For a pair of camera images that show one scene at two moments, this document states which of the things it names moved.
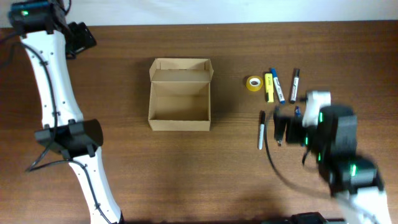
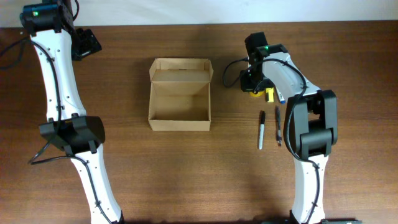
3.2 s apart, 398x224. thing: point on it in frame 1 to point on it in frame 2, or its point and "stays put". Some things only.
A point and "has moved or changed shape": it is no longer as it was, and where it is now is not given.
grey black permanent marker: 262,130 stays put
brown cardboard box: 180,94 stays put
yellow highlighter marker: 269,88 stays put
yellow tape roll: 254,83 has moved or changed shape
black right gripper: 294,124 to 246,86
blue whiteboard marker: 278,86 stays put
